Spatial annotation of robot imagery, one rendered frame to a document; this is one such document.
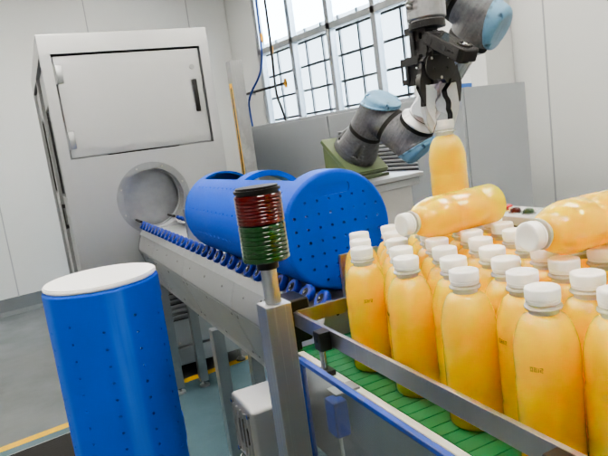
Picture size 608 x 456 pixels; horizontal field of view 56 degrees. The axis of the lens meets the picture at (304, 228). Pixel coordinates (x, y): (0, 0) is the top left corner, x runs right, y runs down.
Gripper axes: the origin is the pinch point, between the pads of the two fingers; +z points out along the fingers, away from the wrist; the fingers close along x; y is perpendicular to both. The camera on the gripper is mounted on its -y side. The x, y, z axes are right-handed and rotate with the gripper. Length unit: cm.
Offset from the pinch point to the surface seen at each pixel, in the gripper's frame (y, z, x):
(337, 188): 25.7, 11.6, 11.2
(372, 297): -10.5, 26.6, 26.8
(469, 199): -13.1, 13.2, 6.6
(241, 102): 165, -20, -20
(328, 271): 25.2, 30.3, 16.5
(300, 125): 268, -8, -98
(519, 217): -6.3, 20.3, -11.7
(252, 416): -1, 45, 48
